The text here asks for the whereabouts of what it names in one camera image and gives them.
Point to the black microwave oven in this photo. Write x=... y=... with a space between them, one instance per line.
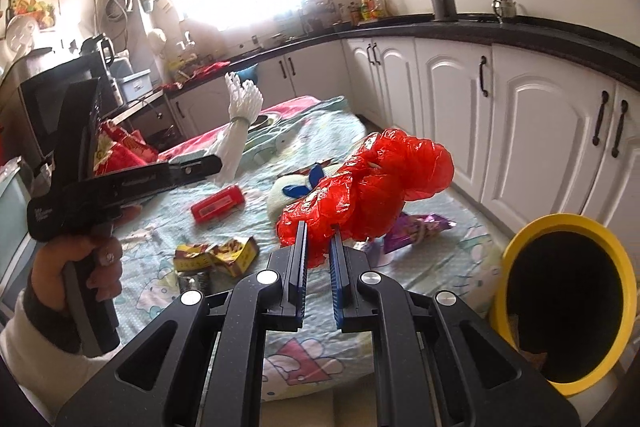
x=45 y=107

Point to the person's left hand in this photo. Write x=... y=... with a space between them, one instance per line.
x=105 y=259

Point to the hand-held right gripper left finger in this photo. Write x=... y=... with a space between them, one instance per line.
x=301 y=267

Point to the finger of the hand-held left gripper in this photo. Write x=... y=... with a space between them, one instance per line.
x=190 y=168

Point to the black pot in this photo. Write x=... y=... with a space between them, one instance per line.
x=444 y=7

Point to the red packet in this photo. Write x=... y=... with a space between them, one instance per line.
x=217 y=203

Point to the white kitchen cabinets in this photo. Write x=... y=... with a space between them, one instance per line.
x=540 y=127

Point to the group of seasoning bottles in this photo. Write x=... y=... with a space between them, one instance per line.
x=367 y=9

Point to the purple snack wrapper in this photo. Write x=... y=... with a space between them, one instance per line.
x=420 y=227

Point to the red snack bags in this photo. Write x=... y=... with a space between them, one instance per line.
x=125 y=147

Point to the grey plastic storage box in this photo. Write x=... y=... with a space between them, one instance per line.
x=134 y=86

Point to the fruit wall poster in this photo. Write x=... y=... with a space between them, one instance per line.
x=30 y=7

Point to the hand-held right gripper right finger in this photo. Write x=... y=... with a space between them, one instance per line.
x=339 y=277

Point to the steel teapot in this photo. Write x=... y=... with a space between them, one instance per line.
x=505 y=7

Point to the person's left forearm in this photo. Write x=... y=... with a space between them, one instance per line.
x=30 y=337

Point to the crumpled yellow red wrapper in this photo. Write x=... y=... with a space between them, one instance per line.
x=220 y=254

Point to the white mannequin hand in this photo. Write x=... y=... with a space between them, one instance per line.
x=245 y=102

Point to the printed blanket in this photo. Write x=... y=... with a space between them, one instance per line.
x=165 y=217

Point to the yellow trash bin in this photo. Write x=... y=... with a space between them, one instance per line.
x=500 y=307

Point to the green mesh sponge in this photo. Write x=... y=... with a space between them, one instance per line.
x=285 y=209

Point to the red plastic bag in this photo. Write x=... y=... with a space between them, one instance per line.
x=380 y=187

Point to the silver foil wrapper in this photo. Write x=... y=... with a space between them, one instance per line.
x=192 y=282

